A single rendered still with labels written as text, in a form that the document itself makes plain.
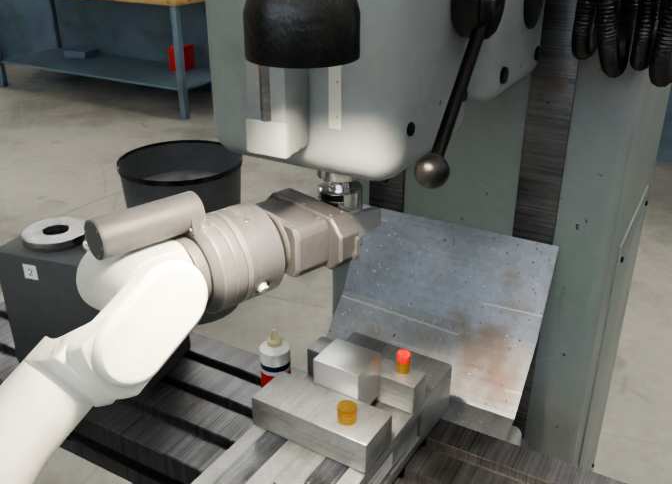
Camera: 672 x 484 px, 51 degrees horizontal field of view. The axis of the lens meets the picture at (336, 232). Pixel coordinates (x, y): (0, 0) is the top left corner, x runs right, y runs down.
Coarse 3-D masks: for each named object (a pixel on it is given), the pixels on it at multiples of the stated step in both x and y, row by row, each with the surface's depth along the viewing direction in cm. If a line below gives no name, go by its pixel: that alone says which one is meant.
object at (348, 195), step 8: (320, 184) 73; (328, 184) 73; (352, 184) 73; (360, 184) 73; (320, 192) 72; (328, 192) 72; (336, 192) 71; (344, 192) 71; (352, 192) 72; (360, 192) 72; (328, 200) 72; (336, 200) 71; (344, 200) 71; (352, 200) 72
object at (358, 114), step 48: (240, 0) 60; (384, 0) 54; (432, 0) 59; (240, 48) 62; (384, 48) 56; (432, 48) 61; (240, 96) 64; (336, 96) 59; (384, 96) 57; (432, 96) 63; (240, 144) 66; (336, 144) 61; (384, 144) 59; (432, 144) 66
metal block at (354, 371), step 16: (336, 352) 82; (352, 352) 82; (368, 352) 82; (320, 368) 81; (336, 368) 80; (352, 368) 80; (368, 368) 80; (320, 384) 82; (336, 384) 81; (352, 384) 79; (368, 384) 81; (368, 400) 82
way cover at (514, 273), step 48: (384, 240) 115; (432, 240) 112; (480, 240) 108; (528, 240) 105; (384, 288) 114; (432, 288) 111; (480, 288) 108; (528, 288) 104; (336, 336) 115; (384, 336) 112; (432, 336) 109; (480, 336) 107; (528, 336) 104; (480, 384) 104
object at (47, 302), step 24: (24, 240) 96; (48, 240) 96; (72, 240) 96; (0, 264) 96; (24, 264) 95; (48, 264) 94; (72, 264) 92; (24, 288) 97; (48, 288) 95; (72, 288) 94; (24, 312) 99; (48, 312) 97; (72, 312) 96; (96, 312) 94; (24, 336) 101; (48, 336) 99; (168, 360) 102
